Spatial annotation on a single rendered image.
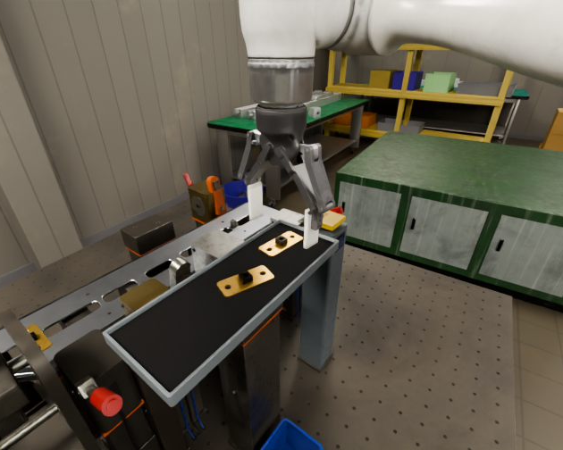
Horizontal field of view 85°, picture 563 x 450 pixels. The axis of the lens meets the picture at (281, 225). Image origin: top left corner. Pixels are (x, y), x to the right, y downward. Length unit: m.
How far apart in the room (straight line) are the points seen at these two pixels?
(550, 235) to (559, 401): 0.87
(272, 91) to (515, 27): 0.25
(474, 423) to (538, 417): 1.08
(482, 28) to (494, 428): 0.86
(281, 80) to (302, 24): 0.06
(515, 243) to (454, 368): 1.44
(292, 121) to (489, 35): 0.23
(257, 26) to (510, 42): 0.26
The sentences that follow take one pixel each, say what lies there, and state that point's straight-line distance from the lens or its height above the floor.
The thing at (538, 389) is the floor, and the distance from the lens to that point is 2.15.
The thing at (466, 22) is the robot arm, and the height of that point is 1.49.
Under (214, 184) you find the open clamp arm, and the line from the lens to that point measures 1.03.
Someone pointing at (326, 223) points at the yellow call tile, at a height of 1.16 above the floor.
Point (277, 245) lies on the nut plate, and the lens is 0.56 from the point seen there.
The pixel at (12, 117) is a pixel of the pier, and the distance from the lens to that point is 2.57.
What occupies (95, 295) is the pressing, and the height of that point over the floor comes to 1.00.
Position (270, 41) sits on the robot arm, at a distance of 0.43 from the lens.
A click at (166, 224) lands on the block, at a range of 0.96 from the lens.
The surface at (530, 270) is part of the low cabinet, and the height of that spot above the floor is 0.26.
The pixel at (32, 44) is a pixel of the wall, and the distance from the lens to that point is 2.79.
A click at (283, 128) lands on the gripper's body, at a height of 1.38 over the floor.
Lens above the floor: 1.47
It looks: 30 degrees down
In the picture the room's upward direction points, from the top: straight up
